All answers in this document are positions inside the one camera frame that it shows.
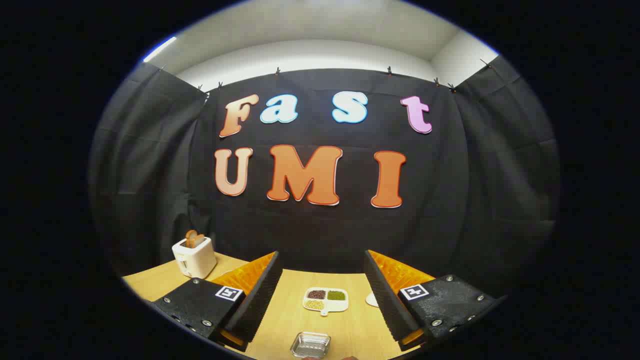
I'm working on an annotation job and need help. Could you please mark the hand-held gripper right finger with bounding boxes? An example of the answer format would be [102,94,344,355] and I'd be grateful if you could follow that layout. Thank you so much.
[363,249,508,352]

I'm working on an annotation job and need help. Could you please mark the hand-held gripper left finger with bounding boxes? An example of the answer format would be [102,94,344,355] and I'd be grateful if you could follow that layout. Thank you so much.
[150,251,284,352]

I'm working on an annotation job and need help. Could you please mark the white divided dish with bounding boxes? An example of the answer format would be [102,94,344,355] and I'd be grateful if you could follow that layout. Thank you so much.
[302,287,349,317]

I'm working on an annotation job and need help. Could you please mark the perforated metal basket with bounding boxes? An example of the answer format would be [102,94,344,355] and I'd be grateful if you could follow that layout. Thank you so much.
[290,331,332,359]

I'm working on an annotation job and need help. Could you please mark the white toaster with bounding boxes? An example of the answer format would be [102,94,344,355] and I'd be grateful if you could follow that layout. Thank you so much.
[171,236,218,279]

